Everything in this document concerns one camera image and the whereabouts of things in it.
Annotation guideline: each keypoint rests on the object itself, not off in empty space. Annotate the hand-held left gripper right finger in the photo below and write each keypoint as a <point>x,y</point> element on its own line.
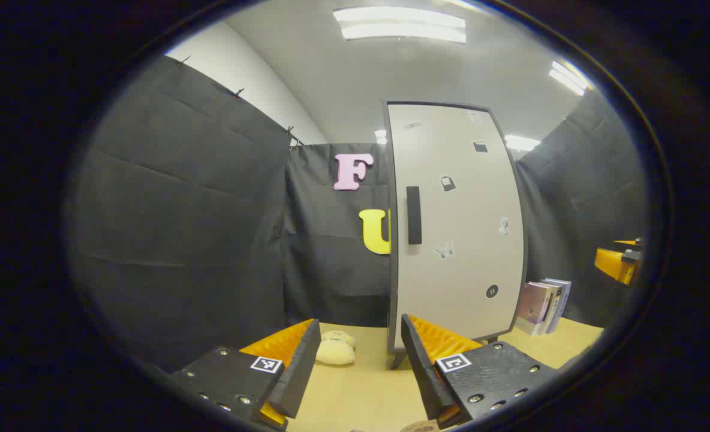
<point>421,372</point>

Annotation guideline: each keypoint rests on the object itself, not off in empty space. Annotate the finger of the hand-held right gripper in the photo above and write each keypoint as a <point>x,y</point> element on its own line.
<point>614,265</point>
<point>628,242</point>

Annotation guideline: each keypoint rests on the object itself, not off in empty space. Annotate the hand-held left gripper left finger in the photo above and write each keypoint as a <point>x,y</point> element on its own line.
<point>298,372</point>

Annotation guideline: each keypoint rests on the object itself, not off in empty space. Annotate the dark grey cabinet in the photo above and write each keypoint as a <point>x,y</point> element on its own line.
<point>398,359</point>

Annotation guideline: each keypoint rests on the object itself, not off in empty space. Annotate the round tan coaster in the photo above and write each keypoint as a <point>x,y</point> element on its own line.
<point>420,427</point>

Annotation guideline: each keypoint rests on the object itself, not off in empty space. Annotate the light grey cabinet door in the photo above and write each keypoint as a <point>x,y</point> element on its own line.
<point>463,204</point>

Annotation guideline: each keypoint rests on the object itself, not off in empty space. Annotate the cream plush toy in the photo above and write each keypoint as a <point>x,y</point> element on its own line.
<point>334,354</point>

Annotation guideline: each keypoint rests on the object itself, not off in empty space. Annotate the grey blue book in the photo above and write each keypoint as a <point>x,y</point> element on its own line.
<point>563,300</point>

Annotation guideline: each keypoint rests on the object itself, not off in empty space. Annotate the white spine book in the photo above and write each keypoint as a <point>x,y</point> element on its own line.
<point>551,306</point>

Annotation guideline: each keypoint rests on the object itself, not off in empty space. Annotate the black backdrop cloth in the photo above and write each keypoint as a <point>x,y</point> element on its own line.
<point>181,210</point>

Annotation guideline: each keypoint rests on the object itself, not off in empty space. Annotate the large ceiling light panel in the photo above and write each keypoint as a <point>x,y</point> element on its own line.
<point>403,24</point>

